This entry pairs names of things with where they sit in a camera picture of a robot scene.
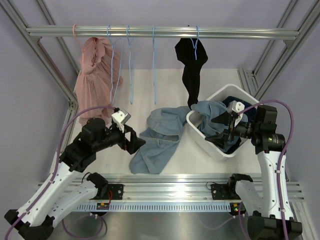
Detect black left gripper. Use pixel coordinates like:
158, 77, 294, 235
93, 122, 146, 154

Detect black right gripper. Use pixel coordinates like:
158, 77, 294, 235
205, 110, 260, 149

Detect light denim skirt with buttons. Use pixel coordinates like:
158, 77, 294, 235
197, 114, 242, 154

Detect light denim jeans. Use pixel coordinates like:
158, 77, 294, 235
129, 103, 197, 174

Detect dark blue denim skirt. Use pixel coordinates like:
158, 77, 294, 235
222, 95, 257, 121

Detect light blue hanger of denim skirt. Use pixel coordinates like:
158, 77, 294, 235
106, 24, 124, 104

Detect light blue wire hanger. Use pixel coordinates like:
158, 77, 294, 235
126, 25, 135, 105

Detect light blue hanger of jeans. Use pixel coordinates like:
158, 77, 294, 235
152, 25, 158, 105

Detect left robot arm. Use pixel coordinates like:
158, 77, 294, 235
4, 118, 146, 240

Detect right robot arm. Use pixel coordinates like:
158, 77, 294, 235
206, 101, 303, 240

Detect light blue hanger of black garment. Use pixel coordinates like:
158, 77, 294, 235
190, 25, 200, 61

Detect pink hanger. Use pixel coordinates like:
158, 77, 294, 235
72, 24, 83, 51

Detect white plastic basket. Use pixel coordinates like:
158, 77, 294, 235
186, 84, 258, 162

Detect pink dress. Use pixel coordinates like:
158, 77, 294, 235
75, 37, 123, 126

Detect black hanging garment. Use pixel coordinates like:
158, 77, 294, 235
174, 38, 208, 108

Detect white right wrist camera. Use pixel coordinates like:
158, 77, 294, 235
227, 100, 245, 117

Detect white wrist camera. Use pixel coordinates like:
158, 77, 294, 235
111, 108, 131, 133
227, 100, 245, 117

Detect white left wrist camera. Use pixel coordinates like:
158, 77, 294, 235
111, 108, 131, 133

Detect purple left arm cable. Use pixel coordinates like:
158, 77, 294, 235
4, 106, 121, 240

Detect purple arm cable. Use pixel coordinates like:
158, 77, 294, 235
194, 99, 295, 240
4, 106, 121, 240

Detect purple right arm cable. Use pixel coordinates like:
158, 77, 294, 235
194, 99, 295, 240

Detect slotted cable duct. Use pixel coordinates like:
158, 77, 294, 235
73, 202, 231, 213

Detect aluminium extrusion frame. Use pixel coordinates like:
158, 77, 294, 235
0, 0, 320, 203

